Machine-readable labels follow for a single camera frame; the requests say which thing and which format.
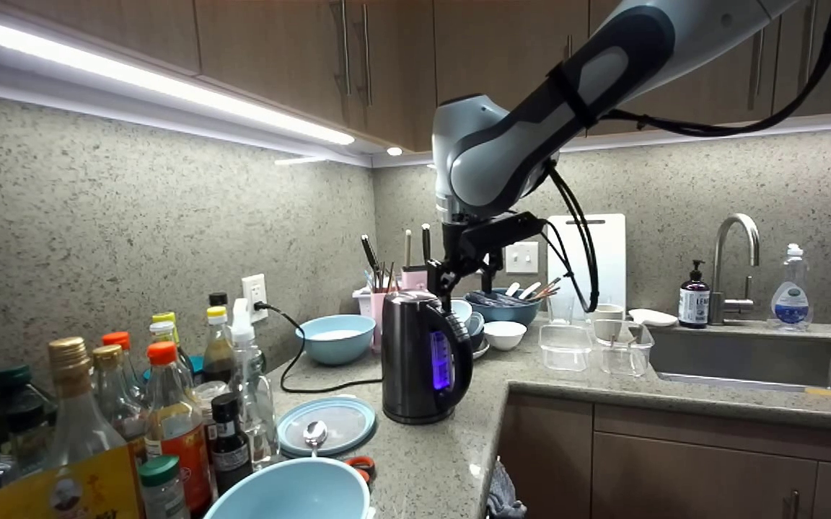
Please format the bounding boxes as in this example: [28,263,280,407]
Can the white wall outlet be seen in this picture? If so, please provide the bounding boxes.
[241,275,267,314]

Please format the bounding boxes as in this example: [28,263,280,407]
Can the orange cap sauce bottle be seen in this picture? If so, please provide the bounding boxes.
[146,340,214,519]

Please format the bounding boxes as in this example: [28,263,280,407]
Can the black electric kettle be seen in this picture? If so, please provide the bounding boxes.
[380,291,473,425]

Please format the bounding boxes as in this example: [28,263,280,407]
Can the white cutting board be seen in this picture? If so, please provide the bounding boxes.
[544,214,625,317]

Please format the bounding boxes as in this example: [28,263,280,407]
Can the light blue plate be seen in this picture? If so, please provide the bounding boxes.
[277,396,378,458]

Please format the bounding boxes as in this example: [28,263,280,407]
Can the dark soy sauce bottle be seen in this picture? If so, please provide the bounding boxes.
[209,392,251,493]

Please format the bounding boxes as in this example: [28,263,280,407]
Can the dark blue bowl with utensils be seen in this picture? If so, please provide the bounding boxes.
[468,282,559,325]

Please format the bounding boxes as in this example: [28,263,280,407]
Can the dark soap dispenser bottle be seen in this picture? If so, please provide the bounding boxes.
[678,263,709,330]

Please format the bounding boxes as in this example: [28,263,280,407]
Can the black kettle power cable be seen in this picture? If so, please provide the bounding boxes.
[251,304,385,399]

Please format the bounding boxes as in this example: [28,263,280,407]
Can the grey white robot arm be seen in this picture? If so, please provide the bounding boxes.
[427,0,831,304]

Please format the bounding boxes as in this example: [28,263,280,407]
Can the under cabinet light strip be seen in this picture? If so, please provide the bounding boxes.
[0,24,354,148]

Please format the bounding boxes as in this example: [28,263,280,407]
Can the pink knife block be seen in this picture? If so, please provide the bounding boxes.
[400,226,432,291]

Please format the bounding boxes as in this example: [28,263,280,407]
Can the white light switch plate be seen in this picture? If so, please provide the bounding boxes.
[505,242,540,275]

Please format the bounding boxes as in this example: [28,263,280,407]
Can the light blue bowl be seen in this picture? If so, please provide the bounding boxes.
[296,314,375,366]
[204,458,370,519]

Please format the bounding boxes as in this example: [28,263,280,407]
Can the small white bowl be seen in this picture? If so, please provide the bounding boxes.
[485,321,524,353]

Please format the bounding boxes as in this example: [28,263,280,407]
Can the clear glass container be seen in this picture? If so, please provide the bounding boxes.
[540,296,592,373]

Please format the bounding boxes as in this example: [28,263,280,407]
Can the yellow label oil bottle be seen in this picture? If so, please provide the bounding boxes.
[0,338,140,519]

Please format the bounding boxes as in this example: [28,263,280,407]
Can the white ceramic mug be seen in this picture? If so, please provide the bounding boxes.
[589,307,625,344]

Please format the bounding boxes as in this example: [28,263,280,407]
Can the stacked blue black bowls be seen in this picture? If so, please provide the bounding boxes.
[450,299,491,357]

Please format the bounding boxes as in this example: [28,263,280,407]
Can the clear spray bottle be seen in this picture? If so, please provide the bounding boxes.
[230,296,280,467]

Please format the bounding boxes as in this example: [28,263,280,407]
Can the light blue bowl back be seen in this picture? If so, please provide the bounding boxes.
[296,314,375,366]

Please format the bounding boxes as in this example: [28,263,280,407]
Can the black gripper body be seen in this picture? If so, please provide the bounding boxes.
[427,214,543,304]

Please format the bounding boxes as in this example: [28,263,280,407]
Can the chrome sink faucet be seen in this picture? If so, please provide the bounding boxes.
[709,214,761,324]

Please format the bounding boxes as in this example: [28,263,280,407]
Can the light blue bowl front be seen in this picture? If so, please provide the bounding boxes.
[204,458,370,519]

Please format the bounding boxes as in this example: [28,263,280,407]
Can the clear blue dish soap bottle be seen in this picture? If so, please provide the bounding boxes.
[769,242,810,330]

